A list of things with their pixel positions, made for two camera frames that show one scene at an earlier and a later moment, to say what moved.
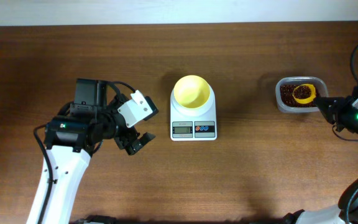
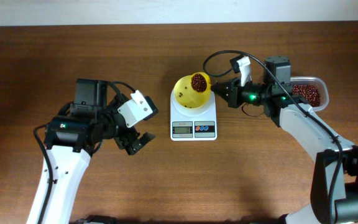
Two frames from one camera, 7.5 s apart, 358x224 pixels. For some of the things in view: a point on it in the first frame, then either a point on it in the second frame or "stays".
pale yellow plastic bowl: (191, 91) stays
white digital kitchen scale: (198, 124) stays
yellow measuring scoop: (308, 99) → (207, 79)
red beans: (302, 92) → (199, 83)
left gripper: (124, 141) stays
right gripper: (339, 104) → (232, 96)
